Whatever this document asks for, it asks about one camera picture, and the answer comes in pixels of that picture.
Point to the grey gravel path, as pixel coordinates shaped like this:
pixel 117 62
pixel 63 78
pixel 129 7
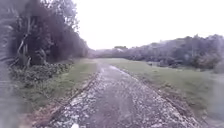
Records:
pixel 116 100

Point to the grass verge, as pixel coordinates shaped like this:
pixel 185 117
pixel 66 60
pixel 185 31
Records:
pixel 56 83

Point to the grass field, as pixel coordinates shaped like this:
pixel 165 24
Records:
pixel 173 78

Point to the row of trees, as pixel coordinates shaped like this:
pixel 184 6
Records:
pixel 180 51

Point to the robot's own part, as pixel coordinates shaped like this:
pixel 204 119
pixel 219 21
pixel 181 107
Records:
pixel 74 126

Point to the dense trees and bushes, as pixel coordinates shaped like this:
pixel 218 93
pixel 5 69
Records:
pixel 40 33

